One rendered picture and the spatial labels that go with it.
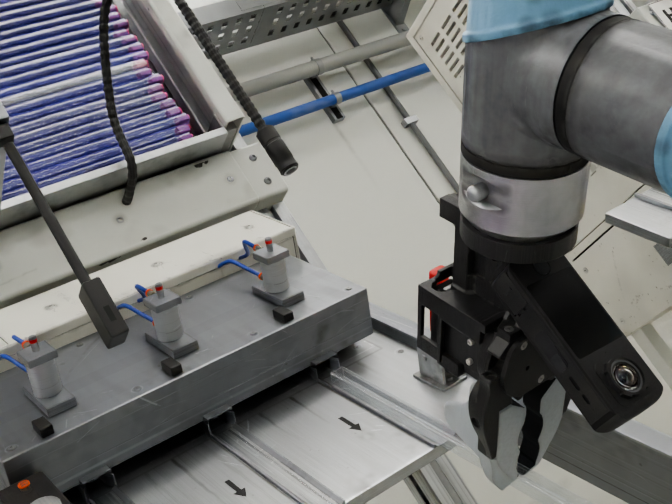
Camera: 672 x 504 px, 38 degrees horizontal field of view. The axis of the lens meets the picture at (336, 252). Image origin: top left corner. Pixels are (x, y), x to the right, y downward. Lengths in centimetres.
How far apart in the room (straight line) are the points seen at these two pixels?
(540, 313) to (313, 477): 25
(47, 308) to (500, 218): 48
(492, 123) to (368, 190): 248
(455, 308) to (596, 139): 17
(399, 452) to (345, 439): 5
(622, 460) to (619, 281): 104
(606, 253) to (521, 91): 127
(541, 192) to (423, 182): 257
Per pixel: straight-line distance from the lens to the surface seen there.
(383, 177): 307
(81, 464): 78
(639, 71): 49
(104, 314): 68
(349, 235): 291
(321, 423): 81
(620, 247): 176
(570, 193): 57
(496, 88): 54
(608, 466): 78
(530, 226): 57
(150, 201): 103
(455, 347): 66
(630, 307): 180
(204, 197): 105
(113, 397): 79
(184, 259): 96
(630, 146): 49
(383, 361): 88
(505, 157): 55
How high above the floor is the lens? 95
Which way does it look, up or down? 15 degrees up
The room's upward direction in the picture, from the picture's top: 33 degrees counter-clockwise
